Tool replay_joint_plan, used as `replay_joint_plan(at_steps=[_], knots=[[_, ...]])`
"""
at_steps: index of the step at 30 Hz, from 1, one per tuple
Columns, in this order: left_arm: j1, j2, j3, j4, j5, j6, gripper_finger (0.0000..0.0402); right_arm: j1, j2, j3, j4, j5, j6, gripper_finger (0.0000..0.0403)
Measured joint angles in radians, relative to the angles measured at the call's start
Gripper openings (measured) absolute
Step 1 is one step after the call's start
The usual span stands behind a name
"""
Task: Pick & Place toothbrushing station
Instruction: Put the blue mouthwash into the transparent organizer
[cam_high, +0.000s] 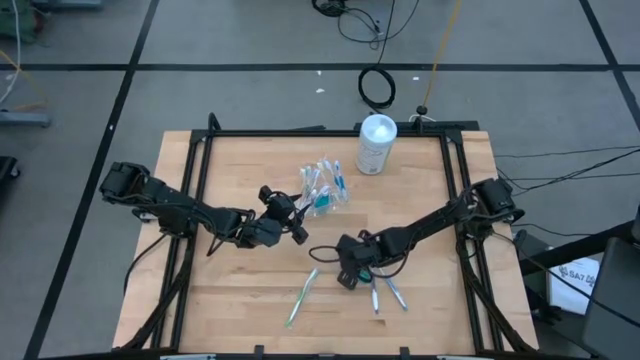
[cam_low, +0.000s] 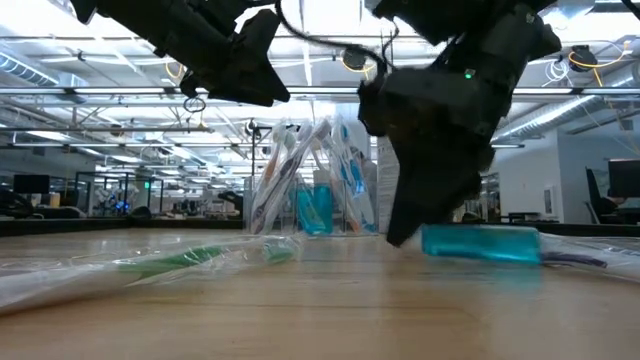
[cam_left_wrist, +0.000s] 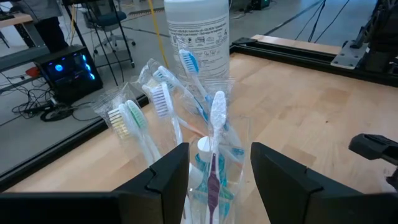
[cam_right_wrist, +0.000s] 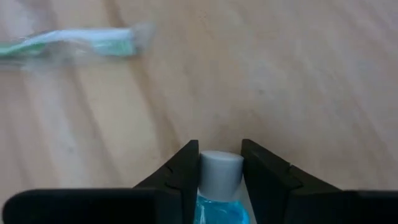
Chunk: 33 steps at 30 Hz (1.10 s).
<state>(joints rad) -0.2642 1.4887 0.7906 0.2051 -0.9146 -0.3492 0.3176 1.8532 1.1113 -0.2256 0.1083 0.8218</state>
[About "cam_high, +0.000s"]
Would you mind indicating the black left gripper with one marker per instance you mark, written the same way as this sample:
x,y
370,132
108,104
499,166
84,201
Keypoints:
x,y
270,225

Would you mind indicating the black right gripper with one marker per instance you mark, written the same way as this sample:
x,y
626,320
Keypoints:
x,y
357,255

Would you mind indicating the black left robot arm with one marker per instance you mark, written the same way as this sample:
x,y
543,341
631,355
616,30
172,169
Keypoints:
x,y
170,205

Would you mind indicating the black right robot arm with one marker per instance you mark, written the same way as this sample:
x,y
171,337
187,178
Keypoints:
x,y
440,215

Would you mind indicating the white wipes canister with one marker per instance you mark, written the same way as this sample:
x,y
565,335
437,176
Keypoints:
x,y
375,150

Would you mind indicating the black knob with white tie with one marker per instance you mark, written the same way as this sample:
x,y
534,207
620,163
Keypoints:
x,y
421,110

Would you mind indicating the black diagonal beam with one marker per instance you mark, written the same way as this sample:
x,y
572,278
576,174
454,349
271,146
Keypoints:
x,y
575,248

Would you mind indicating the white printed paper sheet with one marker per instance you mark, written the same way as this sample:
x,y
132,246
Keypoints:
x,y
575,287

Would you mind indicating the dark grey chair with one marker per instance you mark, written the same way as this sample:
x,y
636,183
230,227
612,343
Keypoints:
x,y
612,300

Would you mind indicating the grey floor bar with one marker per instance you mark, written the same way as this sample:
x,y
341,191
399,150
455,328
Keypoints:
x,y
25,119

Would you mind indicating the black floor object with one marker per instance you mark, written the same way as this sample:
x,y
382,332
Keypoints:
x,y
6,170

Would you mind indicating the green bundle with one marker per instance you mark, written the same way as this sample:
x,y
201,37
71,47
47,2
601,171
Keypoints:
x,y
15,22

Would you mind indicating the black metal table frame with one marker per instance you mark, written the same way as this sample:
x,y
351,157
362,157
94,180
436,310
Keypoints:
x,y
300,133

